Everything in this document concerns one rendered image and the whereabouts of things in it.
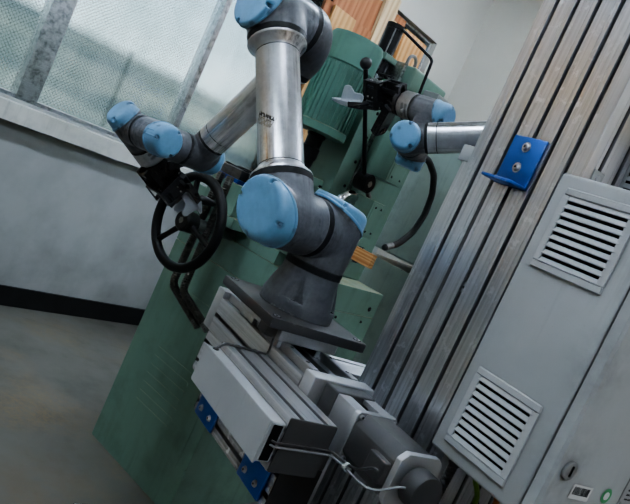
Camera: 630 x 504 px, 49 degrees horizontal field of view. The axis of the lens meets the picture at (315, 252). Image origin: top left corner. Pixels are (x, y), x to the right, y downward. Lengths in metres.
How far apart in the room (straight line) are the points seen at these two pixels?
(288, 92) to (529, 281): 0.55
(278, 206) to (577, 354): 0.52
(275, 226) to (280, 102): 0.25
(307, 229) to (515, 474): 0.51
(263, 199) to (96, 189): 2.14
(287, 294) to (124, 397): 1.14
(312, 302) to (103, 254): 2.22
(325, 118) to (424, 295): 0.95
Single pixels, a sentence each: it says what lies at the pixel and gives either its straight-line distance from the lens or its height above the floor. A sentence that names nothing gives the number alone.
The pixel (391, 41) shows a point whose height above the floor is 1.56.
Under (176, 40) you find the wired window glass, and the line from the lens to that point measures 3.37.
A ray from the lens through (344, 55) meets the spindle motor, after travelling 2.11.
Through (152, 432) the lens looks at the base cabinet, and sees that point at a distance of 2.21.
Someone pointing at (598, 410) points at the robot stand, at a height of 0.94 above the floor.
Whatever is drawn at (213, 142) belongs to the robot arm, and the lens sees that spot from 1.59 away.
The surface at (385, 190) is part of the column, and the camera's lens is 2.34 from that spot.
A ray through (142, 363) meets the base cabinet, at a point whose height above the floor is 0.31.
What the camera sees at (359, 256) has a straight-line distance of 1.95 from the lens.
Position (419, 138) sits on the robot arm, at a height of 1.25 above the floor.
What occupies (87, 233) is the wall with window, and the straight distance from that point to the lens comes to 3.32.
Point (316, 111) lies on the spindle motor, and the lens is 2.10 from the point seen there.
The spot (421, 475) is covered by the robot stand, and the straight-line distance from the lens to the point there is 1.01.
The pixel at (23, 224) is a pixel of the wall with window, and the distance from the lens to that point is 3.18.
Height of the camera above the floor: 1.07
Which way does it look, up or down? 6 degrees down
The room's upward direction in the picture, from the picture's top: 25 degrees clockwise
